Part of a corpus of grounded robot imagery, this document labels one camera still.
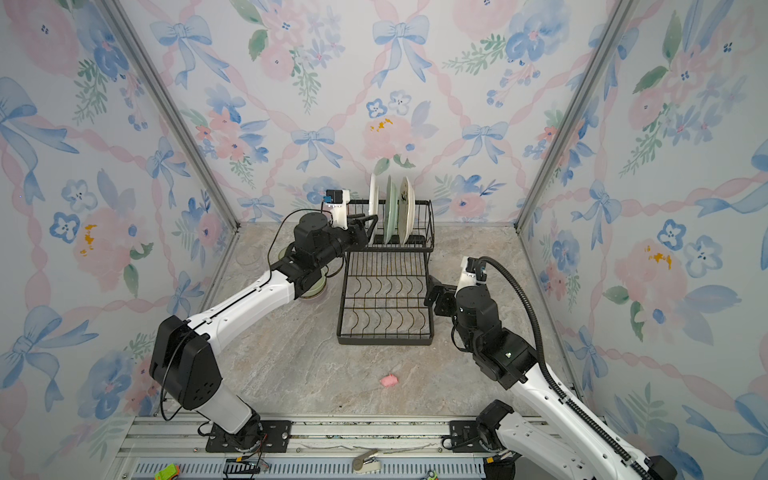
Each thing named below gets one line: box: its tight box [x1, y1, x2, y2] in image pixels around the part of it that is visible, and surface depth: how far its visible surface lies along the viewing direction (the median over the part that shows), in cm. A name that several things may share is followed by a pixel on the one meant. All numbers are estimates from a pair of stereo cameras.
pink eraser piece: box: [380, 374, 399, 387], surface depth 83 cm
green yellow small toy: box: [154, 463, 181, 480], surface depth 69 cm
